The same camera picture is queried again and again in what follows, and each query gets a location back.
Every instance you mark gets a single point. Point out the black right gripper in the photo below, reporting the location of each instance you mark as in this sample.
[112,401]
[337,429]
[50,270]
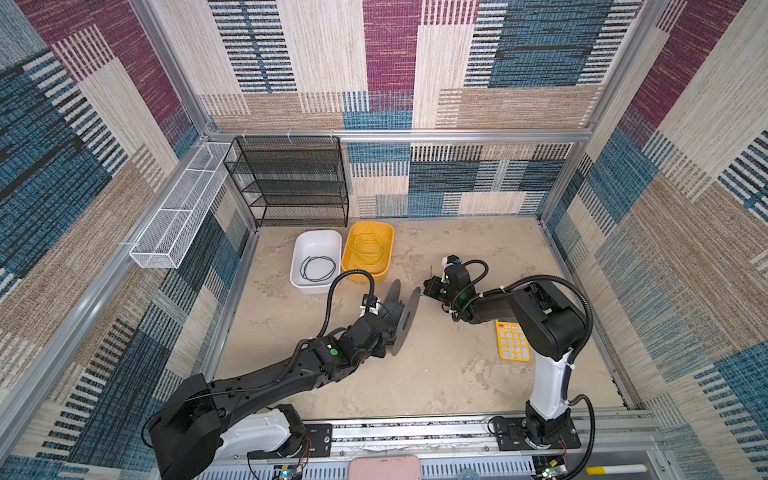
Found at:
[430,289]

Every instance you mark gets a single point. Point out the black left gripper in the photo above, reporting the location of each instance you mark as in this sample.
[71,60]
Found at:
[381,350]

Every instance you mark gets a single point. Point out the grey perforated cable spool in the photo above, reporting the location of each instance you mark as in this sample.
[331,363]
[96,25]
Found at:
[403,312]

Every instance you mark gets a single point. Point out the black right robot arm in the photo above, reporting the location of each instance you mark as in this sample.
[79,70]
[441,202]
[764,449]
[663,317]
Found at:
[556,319]

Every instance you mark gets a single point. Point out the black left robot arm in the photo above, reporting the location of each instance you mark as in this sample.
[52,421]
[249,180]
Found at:
[188,430]

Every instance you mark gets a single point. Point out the yellow plastic bin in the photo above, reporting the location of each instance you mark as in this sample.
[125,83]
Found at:
[369,247]

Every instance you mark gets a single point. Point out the yellow calculator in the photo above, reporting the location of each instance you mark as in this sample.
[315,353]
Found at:
[512,343]

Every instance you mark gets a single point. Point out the white plastic bin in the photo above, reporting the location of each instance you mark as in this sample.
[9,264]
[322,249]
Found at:
[316,261]

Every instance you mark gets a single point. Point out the pink phone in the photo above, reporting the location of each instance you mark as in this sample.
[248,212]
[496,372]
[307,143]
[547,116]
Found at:
[385,468]

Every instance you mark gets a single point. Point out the yellow white marker pen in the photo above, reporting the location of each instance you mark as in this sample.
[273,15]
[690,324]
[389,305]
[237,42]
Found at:
[617,469]

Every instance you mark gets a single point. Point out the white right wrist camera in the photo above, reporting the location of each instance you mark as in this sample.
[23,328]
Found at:
[447,262]

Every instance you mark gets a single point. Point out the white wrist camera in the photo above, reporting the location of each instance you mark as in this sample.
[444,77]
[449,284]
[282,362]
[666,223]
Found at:
[447,262]
[370,305]

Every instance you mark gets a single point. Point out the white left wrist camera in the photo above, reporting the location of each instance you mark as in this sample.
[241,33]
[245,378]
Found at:
[370,305]

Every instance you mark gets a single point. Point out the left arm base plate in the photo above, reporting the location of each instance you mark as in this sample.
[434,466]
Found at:
[312,440]

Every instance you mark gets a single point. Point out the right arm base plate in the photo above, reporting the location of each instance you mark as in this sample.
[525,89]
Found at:
[512,435]

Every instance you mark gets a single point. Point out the black wire shelf rack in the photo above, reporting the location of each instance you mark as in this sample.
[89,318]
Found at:
[291,181]

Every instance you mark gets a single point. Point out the white wire mesh basket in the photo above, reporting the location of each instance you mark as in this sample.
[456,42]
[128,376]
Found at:
[166,239]

